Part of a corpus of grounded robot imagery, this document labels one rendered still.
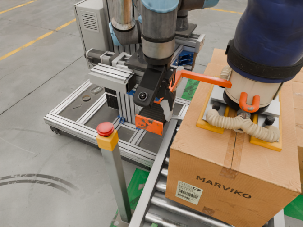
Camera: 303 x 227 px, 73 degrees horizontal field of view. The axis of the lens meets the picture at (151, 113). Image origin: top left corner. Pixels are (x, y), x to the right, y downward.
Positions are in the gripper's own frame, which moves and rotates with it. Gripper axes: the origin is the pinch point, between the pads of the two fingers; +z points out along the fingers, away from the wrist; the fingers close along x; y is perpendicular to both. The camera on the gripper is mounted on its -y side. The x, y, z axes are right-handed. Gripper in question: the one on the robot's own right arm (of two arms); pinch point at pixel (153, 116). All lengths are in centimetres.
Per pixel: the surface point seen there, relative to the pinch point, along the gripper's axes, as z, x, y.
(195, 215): 67, -22, 4
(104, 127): 17.6, 22.4, 2.4
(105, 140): 21.8, 20.8, -0.8
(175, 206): 67, -11, 4
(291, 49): -18.4, -30.4, 20.7
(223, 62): 67, -10, 161
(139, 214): 62, 4, -9
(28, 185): 122, 111, -8
